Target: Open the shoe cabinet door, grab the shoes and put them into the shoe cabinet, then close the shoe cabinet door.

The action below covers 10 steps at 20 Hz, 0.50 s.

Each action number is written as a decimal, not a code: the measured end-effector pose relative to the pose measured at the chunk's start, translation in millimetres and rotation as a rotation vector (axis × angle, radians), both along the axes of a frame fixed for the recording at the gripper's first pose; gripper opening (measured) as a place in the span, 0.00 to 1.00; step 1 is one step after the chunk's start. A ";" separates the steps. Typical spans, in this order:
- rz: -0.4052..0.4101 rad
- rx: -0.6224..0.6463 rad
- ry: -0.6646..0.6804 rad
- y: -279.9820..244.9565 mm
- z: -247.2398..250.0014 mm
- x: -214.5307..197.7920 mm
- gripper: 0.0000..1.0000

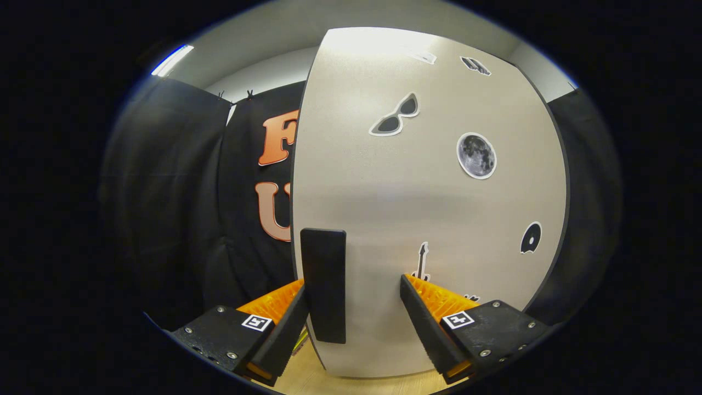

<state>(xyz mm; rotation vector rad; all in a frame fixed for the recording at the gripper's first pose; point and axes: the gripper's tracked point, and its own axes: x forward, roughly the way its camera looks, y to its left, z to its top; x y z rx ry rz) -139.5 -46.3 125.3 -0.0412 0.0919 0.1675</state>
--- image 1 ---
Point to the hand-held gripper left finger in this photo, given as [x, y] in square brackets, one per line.
[288, 340]

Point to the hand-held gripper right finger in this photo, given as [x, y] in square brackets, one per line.
[428, 329]

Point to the beige shoe cabinet door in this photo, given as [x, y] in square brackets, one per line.
[384, 181]

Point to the dark grey shoe cabinet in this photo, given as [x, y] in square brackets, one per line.
[568, 192]

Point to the black backdrop cloth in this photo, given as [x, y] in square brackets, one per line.
[164, 192]

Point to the ceiling light strip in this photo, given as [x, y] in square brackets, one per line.
[173, 60]

